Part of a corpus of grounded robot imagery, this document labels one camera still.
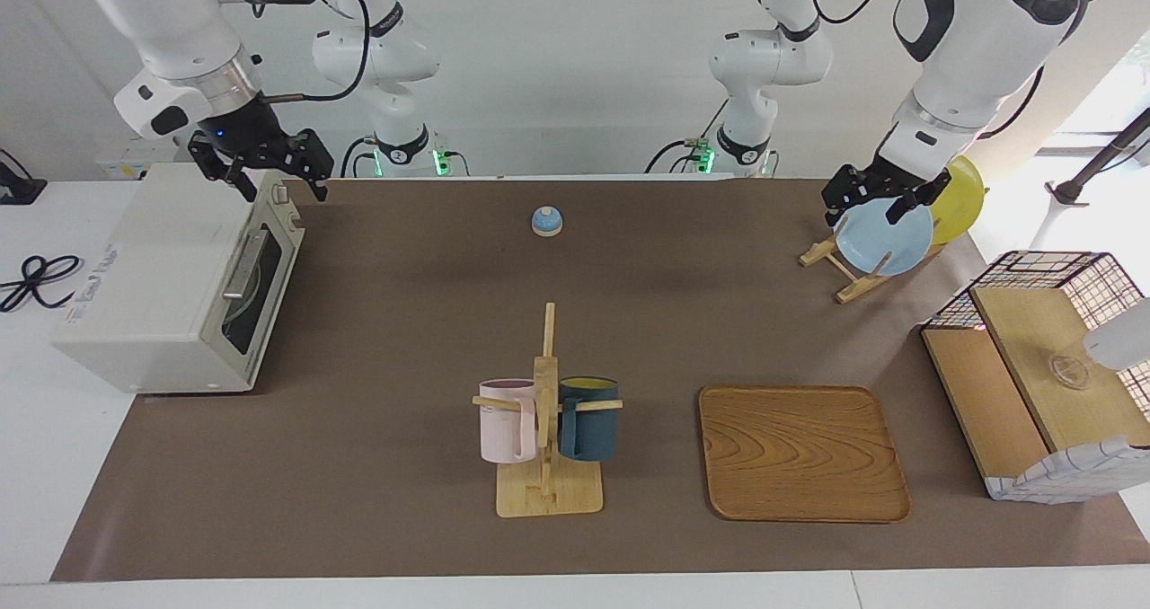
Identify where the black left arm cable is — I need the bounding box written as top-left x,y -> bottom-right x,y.
755,0 -> 1110,140

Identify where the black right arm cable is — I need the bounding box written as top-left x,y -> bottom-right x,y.
256,0 -> 371,103

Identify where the white toaster oven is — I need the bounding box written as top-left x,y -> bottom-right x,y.
51,162 -> 306,396

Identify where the pink mug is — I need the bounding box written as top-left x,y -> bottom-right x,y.
478,378 -> 538,464

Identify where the light blue plate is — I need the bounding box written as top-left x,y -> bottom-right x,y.
836,198 -> 935,278

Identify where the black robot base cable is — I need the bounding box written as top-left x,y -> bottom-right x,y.
340,136 -> 378,179
643,97 -> 730,175

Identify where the black stand base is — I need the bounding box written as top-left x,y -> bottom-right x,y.
0,148 -> 48,206

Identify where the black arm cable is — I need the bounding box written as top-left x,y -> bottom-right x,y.
755,0 -> 1110,140
256,0 -> 371,103

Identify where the wooden mug rack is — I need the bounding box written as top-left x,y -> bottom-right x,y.
473,302 -> 624,518

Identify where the wooden plate rack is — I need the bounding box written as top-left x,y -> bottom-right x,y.
800,223 -> 946,305

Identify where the wire basket with wooden shelf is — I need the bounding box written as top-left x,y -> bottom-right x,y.
921,251 -> 1150,504

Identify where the dark teal mug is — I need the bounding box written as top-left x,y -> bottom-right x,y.
557,375 -> 621,463

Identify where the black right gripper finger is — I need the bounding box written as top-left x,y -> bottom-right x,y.
190,146 -> 257,202
304,129 -> 335,202

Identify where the wooden serving tray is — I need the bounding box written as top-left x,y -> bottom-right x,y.
698,385 -> 912,525

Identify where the brown table mat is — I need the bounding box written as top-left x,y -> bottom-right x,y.
51,178 -> 1150,583

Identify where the small clear glass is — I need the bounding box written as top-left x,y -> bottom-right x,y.
1047,353 -> 1090,390

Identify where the coiled black cable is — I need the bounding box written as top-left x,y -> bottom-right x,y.
0,254 -> 84,313

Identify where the black tripod pole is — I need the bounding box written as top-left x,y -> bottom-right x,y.
1047,106 -> 1150,206

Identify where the glass oven door with handle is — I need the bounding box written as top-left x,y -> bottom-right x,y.
203,191 -> 306,387

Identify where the white rounded device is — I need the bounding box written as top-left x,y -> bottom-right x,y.
1083,299 -> 1150,372

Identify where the yellow plate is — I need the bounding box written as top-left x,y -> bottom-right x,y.
930,155 -> 986,246

